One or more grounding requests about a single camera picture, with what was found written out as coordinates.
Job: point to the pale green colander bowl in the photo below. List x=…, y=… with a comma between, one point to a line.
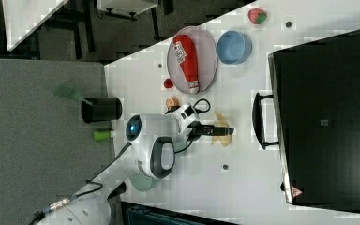
x=141, y=183

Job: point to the green spatula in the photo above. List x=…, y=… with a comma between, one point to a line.
x=71, y=93

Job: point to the black toaster oven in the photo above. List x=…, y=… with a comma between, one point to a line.
x=316, y=94

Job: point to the black utensil cup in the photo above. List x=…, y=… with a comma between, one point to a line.
x=98, y=109

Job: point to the white side table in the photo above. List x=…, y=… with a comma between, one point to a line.
x=23, y=17

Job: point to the white cabinet on wheels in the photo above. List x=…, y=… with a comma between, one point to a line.
x=125, y=9

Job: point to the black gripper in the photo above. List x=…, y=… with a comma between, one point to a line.
x=199, y=130

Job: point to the grey oval plate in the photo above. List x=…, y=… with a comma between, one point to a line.
x=206, y=52

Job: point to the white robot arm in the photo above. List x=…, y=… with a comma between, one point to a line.
x=153, y=139

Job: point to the blue bowl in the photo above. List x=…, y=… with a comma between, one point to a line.
x=234, y=48

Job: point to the red ketchup bottle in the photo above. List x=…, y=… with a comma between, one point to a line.
x=185, y=53

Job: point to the small red toy tomato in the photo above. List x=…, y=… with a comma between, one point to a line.
x=168, y=83

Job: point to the peeled yellow toy banana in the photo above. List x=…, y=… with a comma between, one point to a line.
x=221, y=122

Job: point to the toy strawberry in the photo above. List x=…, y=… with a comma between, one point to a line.
x=257, y=16

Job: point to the black cylinder post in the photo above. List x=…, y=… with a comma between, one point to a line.
x=122, y=188

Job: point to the green marker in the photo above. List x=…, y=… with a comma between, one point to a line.
x=103, y=135

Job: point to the black oven door handle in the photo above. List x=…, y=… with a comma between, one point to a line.
x=257, y=121

